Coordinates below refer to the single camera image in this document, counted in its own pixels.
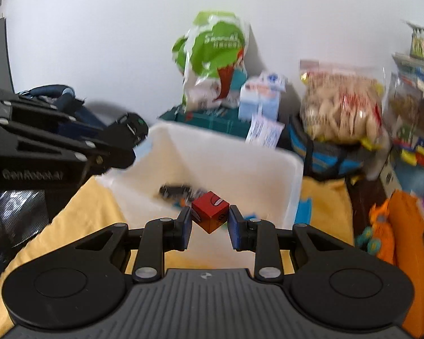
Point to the light blue white carton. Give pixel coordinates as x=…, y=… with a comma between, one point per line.
x=262, y=95

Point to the blue black striped bag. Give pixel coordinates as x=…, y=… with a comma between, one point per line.
x=325, y=161

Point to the clear bag of wooden pieces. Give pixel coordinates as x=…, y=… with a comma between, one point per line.
x=342, y=103

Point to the blue plastic toy piece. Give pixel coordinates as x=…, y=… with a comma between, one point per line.
x=304, y=211

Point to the dark green plaid box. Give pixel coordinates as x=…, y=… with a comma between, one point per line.
x=220, y=119

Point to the translucent white plastic bin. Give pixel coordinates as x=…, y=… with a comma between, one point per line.
x=260, y=181

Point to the white paper label card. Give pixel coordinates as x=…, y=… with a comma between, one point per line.
x=264, y=132

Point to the yellow cloth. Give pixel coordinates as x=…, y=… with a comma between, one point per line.
x=93, y=207

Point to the upside-down black toy car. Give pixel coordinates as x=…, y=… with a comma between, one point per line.
x=114, y=145

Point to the orange teal toy dinosaur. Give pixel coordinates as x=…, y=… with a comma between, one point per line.
x=378, y=239

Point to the clear bin of bricks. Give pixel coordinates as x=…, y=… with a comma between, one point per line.
x=404, y=120

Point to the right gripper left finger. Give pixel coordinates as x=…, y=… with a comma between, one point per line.
x=154, y=240

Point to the small red cube block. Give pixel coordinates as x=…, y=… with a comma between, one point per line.
x=210, y=211

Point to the orange box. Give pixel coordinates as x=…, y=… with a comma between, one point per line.
x=408, y=226

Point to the green white snack bag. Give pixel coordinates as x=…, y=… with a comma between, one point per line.
x=210, y=56

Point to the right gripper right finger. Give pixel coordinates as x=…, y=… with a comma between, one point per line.
x=263, y=239

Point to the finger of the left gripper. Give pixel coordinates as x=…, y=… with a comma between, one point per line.
x=17, y=139
x=13, y=107

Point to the dark blue bag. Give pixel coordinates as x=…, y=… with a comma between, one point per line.
x=24, y=213

